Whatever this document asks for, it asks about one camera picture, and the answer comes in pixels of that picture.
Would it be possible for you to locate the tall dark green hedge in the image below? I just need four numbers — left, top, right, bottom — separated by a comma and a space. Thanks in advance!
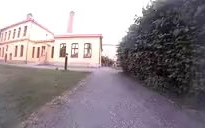
116, 0, 205, 101

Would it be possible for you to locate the grass lawn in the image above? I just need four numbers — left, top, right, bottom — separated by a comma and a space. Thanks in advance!
0, 63, 91, 128

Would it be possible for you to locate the yellow building with red roof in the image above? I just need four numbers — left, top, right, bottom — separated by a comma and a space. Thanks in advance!
0, 10, 104, 67

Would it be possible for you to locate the cobblestone edge strip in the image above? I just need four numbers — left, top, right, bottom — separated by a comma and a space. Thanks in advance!
21, 73, 93, 128

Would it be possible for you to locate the dark post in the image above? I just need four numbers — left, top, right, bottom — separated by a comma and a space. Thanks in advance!
63, 53, 69, 71

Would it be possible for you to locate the grey asphalt path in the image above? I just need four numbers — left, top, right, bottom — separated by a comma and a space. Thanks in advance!
32, 66, 205, 128

